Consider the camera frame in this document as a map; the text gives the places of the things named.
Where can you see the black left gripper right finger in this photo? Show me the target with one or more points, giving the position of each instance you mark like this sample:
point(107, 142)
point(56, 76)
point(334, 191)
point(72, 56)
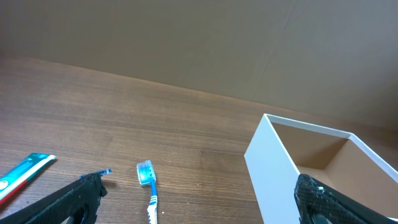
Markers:
point(318, 203)

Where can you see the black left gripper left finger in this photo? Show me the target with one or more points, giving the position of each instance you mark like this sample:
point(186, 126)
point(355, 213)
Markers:
point(76, 203)

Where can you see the blue disposable razor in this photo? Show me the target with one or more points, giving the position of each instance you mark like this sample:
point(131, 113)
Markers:
point(100, 173)

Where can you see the green white toothpaste tube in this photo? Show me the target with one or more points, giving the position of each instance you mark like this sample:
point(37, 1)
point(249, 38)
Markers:
point(22, 173)

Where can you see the blue white toothbrush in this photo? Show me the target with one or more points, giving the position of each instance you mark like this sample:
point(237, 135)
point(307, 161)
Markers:
point(147, 177)

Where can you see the white open box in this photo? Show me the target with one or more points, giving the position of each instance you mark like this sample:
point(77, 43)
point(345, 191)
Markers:
point(282, 149)

